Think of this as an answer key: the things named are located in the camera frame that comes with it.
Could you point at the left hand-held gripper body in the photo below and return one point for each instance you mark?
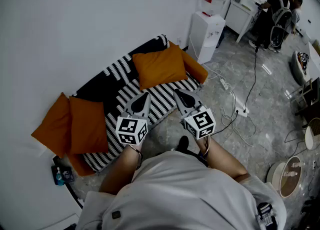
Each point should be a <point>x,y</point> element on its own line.
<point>131,130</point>

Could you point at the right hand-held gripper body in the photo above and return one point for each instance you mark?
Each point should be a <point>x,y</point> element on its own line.
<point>200,124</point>

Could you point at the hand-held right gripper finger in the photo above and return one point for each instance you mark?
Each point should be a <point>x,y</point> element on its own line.
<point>195,99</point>
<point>182,110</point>

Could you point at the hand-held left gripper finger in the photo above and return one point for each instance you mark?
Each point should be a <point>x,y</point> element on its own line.
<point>130,106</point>
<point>148,109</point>

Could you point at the black white patterned sofa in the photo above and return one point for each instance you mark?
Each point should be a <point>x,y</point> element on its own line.
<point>162,94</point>

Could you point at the orange cushion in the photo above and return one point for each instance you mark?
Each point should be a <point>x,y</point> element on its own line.
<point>87,126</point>
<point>160,66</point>
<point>52,126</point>

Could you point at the person's right forearm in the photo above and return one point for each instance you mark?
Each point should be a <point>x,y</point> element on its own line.
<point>222,159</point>

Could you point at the person's left forearm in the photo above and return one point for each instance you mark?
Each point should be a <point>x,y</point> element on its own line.
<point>120,171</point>

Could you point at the person's black shoe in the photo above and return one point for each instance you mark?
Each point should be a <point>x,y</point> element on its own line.
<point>183,142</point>

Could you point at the person's black trousers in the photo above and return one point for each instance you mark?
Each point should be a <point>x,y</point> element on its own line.
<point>193,154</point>

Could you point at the white power strip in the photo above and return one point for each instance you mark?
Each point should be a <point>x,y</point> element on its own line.
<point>224,84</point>

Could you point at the white floor socket box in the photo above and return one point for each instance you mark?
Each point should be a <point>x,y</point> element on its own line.
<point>242,112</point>

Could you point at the white water dispenser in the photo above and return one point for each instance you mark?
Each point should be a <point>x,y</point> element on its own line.
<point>205,36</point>

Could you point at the person's white shirt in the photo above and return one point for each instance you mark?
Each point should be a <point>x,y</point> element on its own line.
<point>175,194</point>

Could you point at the small dark square badge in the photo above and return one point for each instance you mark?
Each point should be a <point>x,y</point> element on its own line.
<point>116,214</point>

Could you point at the white round side table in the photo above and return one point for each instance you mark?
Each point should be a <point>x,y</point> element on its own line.
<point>273,174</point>

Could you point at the brown round side table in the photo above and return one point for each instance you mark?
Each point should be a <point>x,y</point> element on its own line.
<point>291,176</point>

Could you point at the grey round chair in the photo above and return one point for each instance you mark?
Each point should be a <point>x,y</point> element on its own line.
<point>296,69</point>

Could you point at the dark wooden chair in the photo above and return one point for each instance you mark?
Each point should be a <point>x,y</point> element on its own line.
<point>306,91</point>

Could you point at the black white patterned cushion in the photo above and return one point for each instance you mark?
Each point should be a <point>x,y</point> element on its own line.
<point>303,61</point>

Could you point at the grey backpack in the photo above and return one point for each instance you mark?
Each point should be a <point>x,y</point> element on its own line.
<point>281,15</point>

